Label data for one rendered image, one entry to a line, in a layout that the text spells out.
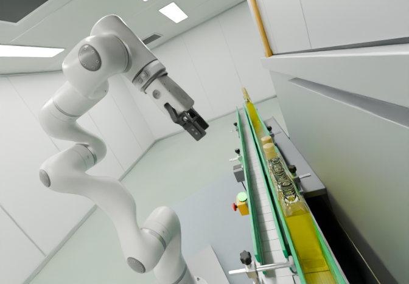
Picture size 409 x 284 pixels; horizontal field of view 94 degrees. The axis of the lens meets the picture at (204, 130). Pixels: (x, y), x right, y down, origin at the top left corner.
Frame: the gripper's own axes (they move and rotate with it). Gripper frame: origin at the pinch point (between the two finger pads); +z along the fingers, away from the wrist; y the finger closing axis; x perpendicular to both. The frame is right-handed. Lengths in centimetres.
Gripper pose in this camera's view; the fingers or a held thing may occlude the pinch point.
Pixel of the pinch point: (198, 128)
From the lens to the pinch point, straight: 48.2
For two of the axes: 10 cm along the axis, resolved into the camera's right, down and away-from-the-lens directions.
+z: 6.8, 7.2, 1.6
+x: -7.2, 6.1, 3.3
